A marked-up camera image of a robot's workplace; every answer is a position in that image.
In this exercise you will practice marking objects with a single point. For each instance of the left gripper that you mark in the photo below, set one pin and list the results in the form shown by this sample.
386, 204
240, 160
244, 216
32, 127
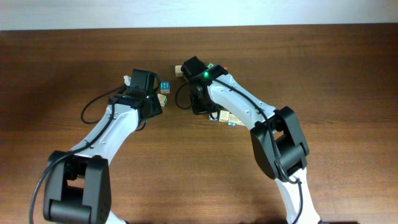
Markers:
156, 108

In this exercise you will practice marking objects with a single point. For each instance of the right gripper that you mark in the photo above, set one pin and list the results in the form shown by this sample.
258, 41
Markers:
197, 110

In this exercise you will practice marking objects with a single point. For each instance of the wooden block blue edge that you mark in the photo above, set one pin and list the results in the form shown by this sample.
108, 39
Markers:
213, 116

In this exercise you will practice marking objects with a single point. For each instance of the plain carved wooden block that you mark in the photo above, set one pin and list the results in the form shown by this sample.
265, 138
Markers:
224, 116

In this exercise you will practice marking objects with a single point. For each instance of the wooden block blue bottom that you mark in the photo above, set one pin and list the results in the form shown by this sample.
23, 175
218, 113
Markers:
232, 121

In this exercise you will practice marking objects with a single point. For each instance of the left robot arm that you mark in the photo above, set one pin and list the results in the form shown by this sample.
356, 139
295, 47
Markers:
77, 182

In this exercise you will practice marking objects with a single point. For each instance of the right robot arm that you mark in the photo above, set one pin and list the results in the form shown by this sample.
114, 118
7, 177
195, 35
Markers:
279, 145

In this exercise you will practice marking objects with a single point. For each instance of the wooden block number five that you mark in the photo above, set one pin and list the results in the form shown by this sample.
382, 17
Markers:
162, 99

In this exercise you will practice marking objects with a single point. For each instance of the blue H block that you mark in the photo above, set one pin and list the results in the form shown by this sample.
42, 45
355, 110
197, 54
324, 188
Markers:
165, 88

